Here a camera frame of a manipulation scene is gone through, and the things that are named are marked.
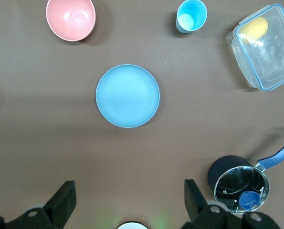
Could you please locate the pink bowl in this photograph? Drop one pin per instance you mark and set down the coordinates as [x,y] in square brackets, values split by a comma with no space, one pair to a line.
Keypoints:
[70,19]

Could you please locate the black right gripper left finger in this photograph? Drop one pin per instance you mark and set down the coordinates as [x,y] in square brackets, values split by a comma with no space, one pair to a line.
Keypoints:
[60,202]

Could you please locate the yellow oval object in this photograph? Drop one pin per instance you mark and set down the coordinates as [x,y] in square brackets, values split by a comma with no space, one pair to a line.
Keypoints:
[255,28]

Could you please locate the glass lid blue knob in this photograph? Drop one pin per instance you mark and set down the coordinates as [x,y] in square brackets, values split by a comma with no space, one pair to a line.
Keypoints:
[239,181]

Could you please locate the blue plate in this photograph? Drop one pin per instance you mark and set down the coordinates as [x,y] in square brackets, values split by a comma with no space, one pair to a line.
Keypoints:
[127,95]

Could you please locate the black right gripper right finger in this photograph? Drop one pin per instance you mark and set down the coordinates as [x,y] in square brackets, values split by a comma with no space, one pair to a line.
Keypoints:
[196,210]

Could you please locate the clear plastic container blue trim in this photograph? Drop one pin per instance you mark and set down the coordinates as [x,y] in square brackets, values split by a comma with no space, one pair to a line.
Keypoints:
[275,62]

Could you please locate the brown table mat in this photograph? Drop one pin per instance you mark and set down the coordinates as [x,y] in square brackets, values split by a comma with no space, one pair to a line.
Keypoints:
[36,119]

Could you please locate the blue cup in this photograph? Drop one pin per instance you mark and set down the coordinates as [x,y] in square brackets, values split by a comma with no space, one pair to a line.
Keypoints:
[192,14]

